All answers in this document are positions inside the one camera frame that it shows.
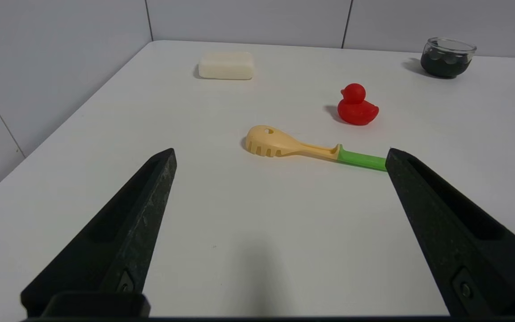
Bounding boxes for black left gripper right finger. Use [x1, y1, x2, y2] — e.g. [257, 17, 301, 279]
[384, 148, 515, 318]

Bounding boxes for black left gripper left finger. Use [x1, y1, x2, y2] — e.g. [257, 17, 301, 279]
[20, 148, 178, 318]

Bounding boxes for red rubber duck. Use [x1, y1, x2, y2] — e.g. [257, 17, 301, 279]
[337, 83, 380, 126]

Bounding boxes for glass jar black contents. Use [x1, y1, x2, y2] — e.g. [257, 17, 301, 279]
[420, 38, 477, 79]

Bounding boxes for white soap bar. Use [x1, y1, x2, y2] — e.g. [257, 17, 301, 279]
[198, 51, 255, 81]

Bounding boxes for yellow pasta spoon green handle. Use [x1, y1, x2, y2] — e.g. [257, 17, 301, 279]
[245, 125, 388, 172]

